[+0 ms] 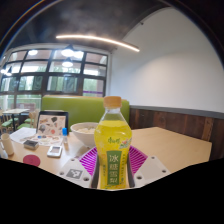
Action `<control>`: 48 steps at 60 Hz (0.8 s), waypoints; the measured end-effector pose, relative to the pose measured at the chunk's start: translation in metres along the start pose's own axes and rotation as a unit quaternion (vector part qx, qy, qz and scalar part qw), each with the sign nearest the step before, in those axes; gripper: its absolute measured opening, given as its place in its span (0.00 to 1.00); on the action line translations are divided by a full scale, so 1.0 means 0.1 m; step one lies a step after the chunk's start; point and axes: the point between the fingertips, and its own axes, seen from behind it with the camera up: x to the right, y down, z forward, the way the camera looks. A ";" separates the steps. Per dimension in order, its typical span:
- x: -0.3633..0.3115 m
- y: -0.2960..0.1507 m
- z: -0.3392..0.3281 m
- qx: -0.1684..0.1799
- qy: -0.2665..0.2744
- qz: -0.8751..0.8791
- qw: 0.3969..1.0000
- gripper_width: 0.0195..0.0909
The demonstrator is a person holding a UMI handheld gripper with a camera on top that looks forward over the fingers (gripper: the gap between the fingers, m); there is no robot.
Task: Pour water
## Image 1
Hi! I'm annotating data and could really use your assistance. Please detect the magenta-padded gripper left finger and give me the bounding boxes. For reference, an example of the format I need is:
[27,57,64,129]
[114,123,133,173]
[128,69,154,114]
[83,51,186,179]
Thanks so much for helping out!
[55,145,100,189]

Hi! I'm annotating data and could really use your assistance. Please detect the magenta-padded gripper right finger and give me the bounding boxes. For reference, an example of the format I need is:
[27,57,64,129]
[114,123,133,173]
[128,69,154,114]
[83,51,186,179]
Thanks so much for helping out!
[127,144,172,189]

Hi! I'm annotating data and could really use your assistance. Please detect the yellow drink bottle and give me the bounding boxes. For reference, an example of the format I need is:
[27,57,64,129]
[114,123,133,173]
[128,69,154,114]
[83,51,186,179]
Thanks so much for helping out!
[93,95,133,190]

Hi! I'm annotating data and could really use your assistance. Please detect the small white device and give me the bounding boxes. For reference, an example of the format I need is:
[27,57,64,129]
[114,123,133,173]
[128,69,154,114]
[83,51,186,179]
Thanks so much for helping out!
[46,144,64,158]

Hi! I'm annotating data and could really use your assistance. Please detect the white bowl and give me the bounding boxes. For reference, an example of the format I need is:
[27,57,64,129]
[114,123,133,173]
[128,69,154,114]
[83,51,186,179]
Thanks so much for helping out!
[70,121,100,149]

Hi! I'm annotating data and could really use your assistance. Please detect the small blue-capped bottle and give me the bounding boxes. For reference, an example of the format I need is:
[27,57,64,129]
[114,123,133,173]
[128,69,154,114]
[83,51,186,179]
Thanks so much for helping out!
[61,127,69,144]

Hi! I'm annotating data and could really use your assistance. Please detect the sticker-printed paper sheet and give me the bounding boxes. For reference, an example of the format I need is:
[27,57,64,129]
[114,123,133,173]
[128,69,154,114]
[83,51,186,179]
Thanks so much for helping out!
[31,133,64,148]

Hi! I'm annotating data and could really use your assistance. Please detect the small dark box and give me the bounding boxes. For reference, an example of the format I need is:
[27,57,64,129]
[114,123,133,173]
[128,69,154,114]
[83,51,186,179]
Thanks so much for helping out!
[23,139,40,150]

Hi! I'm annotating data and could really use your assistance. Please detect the sticker-covered black tablet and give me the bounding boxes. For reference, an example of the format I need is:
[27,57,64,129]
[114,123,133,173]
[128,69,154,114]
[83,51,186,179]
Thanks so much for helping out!
[35,110,70,138]

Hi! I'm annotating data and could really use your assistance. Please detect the green upholstered bench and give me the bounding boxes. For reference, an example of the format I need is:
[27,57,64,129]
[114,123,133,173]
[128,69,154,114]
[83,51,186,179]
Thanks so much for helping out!
[40,94,131,131]

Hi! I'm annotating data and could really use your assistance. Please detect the white printed paper sheet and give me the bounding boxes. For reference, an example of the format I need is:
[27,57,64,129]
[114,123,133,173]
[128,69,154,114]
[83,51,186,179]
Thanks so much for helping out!
[9,126,37,145]

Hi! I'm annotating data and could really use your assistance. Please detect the wooden chairs with green seats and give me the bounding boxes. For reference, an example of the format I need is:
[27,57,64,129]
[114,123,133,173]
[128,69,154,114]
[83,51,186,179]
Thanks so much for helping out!
[0,109,39,133]

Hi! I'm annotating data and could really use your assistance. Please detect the wooden dining table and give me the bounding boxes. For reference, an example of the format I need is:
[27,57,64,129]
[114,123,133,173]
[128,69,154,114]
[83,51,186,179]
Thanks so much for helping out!
[1,108,31,131]

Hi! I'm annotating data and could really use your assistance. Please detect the long curved ceiling light strip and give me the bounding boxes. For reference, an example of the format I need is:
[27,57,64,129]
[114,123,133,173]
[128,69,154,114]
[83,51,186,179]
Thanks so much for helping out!
[55,34,141,53]

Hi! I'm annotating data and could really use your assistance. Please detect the black-framed window wall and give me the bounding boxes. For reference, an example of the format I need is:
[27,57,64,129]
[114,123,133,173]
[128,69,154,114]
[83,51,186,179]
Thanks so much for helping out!
[0,49,109,113]

